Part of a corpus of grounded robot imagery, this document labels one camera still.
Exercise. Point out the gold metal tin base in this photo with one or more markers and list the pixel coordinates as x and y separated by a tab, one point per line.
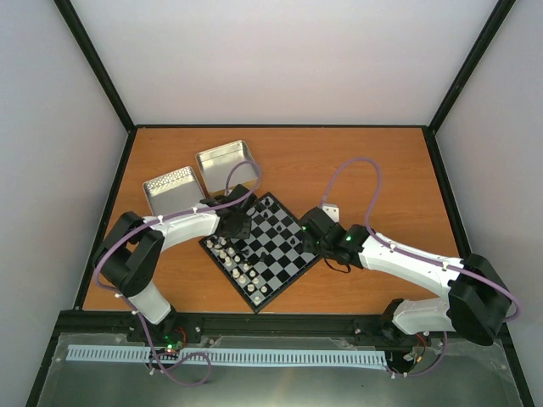
216	163

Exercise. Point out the black aluminium frame rail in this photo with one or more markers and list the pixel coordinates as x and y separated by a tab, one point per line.
195	325

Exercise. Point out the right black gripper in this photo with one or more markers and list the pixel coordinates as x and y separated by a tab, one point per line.
308	245

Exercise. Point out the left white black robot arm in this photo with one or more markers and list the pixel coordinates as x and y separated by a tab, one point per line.
128	256

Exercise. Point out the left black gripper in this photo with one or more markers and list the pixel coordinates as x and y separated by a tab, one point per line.
244	233

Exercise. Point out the light blue slotted cable duct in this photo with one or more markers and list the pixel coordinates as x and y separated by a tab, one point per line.
232	357

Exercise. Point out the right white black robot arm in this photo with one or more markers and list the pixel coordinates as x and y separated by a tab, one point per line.
470	298

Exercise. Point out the black and silver chessboard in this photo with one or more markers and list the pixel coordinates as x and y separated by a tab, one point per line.
272	259

